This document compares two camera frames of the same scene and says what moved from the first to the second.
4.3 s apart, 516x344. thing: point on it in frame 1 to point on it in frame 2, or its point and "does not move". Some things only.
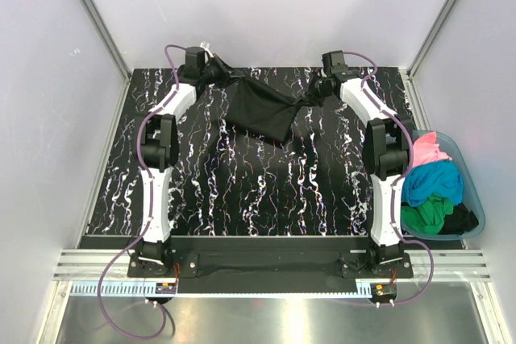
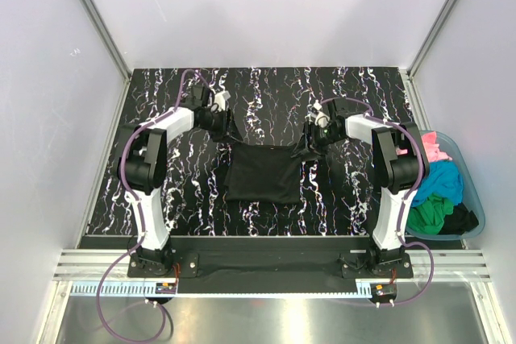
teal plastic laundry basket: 470,196 does not move
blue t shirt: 442,178 does not move
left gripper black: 222,70 to 226,125
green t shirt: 427,217 does not move
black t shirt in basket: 459,221 does not move
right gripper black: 318,87 to 308,139
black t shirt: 258,112 to 264,174
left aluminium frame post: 96,17 does not move
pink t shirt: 426,150 does not move
